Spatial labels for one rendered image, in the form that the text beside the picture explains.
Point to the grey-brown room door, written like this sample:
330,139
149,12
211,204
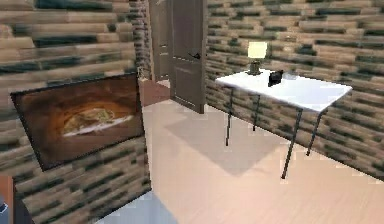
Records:
186,53

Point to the table lamp with pale shade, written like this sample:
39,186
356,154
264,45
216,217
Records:
256,53

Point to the small black object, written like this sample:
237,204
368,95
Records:
274,78

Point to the white table with black legs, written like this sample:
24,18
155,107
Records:
293,90

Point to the orange-brown cabinet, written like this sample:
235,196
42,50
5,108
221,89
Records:
6,200

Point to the brown framed wall picture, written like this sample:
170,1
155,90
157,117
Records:
80,116

